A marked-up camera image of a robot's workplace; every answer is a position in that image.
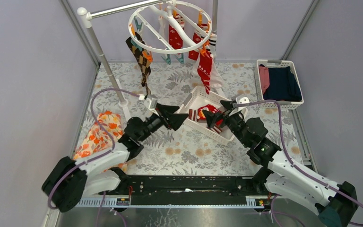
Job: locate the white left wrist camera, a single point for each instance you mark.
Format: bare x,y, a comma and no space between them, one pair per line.
150,102

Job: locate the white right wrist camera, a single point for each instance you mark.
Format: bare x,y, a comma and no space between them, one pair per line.
239,103

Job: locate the floral patterned table mat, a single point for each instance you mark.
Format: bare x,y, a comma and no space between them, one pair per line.
187,151

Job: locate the red dotted sock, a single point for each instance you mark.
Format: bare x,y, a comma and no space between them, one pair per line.
206,64

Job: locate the brown striped sock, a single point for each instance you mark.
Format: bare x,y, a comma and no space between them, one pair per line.
193,115

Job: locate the orange clothes clip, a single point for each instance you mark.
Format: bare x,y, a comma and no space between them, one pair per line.
204,51
148,55

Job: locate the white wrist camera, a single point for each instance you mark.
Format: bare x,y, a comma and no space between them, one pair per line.
239,103
150,102

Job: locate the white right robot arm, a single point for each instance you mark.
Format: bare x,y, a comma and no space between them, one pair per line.
329,200

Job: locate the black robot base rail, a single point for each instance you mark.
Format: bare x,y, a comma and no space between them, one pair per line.
213,191

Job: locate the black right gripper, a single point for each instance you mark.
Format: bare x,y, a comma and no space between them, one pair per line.
211,117

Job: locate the white sock basket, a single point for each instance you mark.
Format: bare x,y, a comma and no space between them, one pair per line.
198,98

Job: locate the white basket with dark clothes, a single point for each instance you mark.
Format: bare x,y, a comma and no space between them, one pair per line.
277,64

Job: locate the orange floral cloth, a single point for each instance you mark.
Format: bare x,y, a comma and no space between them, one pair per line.
97,140

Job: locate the teal clothes clip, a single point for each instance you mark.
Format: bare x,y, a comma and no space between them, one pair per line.
180,58

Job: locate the pink folded cloth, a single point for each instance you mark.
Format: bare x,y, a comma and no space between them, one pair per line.
264,78

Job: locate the brown argyle sock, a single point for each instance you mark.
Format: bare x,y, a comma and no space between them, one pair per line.
142,61

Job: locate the white round clip hanger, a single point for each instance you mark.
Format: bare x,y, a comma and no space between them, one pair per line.
190,31

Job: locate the white sock with black stripes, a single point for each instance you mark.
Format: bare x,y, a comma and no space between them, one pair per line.
216,81

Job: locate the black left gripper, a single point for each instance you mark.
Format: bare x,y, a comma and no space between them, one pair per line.
164,115

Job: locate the silver drying rack frame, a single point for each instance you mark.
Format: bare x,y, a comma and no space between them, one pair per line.
103,59

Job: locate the dark navy folded cloth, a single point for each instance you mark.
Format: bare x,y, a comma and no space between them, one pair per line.
283,86

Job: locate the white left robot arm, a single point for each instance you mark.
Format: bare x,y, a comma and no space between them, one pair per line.
71,180

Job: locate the red white hanging sock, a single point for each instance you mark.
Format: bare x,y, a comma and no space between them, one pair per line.
175,40

